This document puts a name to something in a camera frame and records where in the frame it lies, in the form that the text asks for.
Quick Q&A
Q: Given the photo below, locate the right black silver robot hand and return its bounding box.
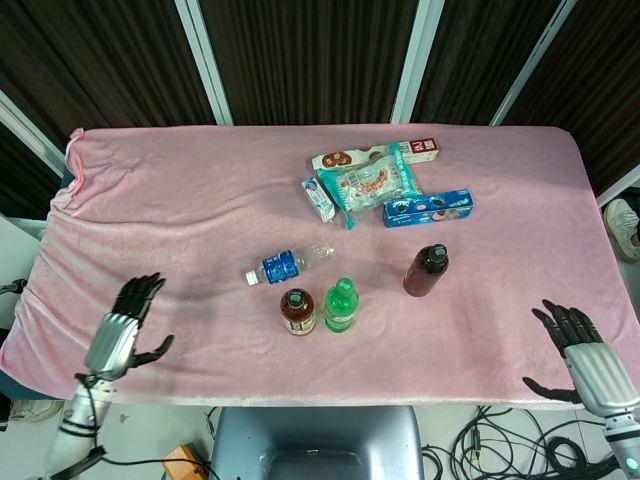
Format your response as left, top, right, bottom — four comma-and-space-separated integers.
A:
522, 298, 640, 419

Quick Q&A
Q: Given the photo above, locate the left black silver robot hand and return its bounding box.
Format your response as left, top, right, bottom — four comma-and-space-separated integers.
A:
82, 272, 175, 381

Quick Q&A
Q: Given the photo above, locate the labelled amber tea bottle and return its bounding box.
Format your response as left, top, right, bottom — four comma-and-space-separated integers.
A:
279, 287, 317, 337

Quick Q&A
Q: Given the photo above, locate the unlabelled dark red bottle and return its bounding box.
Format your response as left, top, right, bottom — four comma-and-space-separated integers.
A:
403, 243, 450, 298

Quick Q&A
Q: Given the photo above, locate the white black sneaker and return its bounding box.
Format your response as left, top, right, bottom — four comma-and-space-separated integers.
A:
0, 397, 64, 432

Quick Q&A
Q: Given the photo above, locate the orange floor box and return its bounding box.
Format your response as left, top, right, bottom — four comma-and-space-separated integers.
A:
162, 442, 209, 480

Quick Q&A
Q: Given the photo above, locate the pink fleece table cloth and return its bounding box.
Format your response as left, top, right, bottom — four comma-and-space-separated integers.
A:
0, 124, 639, 409

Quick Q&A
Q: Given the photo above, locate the empty blue label water bottle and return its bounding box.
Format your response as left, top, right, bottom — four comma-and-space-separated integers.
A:
244, 243, 336, 286

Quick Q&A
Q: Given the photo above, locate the green soda bottle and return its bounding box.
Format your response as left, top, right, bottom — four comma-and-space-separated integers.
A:
323, 277, 360, 334

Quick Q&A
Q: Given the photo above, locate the blue cookie box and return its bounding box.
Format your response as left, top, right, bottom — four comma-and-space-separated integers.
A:
382, 188, 476, 229

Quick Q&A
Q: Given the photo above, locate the small white blue carton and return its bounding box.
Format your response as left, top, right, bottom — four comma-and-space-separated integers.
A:
300, 177, 337, 224

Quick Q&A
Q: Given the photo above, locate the long white red biscuit box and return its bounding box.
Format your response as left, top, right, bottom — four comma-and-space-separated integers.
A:
311, 137, 442, 171

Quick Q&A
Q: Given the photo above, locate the teal clear snack packet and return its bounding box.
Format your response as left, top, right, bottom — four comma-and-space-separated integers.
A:
314, 142, 420, 231

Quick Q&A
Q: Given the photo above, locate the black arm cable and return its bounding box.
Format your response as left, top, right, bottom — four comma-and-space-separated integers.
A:
74, 372, 109, 466

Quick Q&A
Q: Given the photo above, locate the black floor cable bundle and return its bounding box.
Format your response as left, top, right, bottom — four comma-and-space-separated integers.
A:
422, 405, 626, 480

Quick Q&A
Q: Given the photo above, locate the white partition post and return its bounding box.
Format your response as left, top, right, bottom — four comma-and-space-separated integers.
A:
0, 89, 67, 177
594, 164, 640, 207
391, 0, 447, 125
174, 0, 235, 126
489, 0, 592, 127

